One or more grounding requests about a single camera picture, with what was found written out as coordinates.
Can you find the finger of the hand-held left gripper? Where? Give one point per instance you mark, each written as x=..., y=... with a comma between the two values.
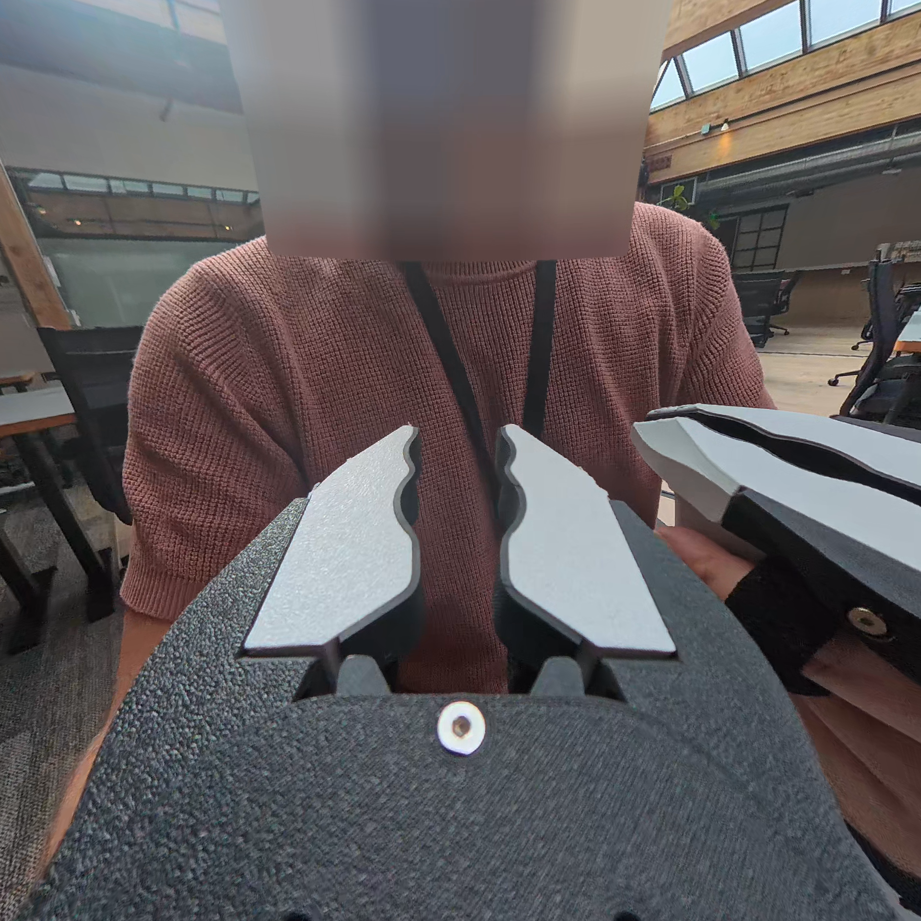
x=827, y=504
x=827, y=439

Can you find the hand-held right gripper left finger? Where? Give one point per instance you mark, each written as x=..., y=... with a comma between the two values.
x=338, y=561

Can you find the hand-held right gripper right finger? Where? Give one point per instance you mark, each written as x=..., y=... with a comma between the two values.
x=575, y=561

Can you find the person's right forearm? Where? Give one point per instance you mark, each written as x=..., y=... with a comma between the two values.
x=108, y=705

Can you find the person's left hand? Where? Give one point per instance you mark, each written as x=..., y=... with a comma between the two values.
x=870, y=741

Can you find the black office chair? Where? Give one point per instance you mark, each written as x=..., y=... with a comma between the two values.
x=763, y=302
x=889, y=374
x=93, y=403

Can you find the green potted plant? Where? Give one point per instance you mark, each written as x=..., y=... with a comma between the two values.
x=680, y=201

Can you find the grey wood-edged table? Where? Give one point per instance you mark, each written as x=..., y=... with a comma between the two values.
x=36, y=417

